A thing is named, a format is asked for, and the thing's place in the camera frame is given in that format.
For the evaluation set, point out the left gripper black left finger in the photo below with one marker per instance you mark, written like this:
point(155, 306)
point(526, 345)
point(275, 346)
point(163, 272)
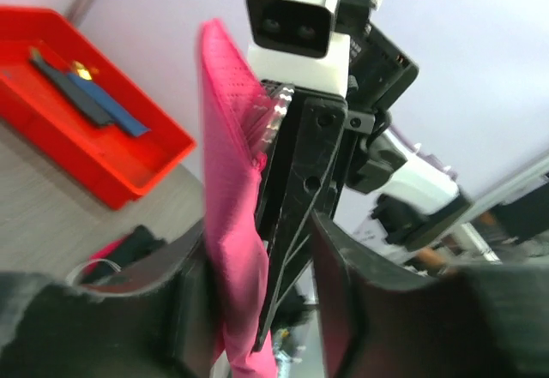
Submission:
point(153, 319)

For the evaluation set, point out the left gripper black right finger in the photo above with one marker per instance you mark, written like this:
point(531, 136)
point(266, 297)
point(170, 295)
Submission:
point(380, 320)

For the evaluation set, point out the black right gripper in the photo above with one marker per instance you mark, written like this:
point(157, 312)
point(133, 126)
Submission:
point(301, 157)

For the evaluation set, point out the pink paper napkin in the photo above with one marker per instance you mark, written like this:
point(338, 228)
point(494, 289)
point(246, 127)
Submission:
point(232, 176)

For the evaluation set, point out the silver fork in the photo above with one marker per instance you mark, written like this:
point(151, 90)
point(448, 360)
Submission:
point(262, 121)

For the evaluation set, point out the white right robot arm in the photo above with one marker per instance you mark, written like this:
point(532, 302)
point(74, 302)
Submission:
point(415, 205)

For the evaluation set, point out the blue rolled napkin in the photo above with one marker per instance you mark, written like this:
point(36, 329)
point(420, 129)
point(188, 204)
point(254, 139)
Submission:
point(122, 118)

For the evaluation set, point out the black rolled napkin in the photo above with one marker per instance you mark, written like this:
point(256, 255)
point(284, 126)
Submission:
point(79, 99)

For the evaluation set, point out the black folded garment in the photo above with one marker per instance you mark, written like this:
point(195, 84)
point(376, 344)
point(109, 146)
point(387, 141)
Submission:
point(139, 243)

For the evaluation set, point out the red folded garment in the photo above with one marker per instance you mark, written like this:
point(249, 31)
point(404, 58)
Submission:
point(107, 261)

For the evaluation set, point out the red plastic bin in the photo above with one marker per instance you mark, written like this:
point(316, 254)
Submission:
point(112, 165)

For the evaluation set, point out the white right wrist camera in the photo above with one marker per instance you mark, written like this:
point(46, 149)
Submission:
point(306, 43)

